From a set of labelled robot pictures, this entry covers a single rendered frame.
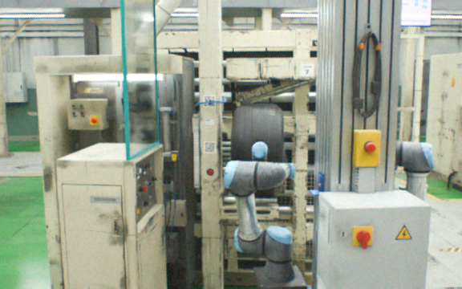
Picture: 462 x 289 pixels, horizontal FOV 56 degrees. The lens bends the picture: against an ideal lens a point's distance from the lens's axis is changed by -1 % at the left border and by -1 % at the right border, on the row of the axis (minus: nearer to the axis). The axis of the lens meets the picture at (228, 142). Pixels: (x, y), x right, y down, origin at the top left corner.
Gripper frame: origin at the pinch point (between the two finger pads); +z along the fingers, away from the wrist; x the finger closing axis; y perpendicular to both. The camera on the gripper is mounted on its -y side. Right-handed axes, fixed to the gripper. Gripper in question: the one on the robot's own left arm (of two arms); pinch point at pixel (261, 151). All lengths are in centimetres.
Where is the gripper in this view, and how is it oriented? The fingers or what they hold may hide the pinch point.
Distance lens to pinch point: 254.5
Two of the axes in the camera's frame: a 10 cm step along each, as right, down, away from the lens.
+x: -9.9, -0.1, 1.1
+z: 1.1, -0.3, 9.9
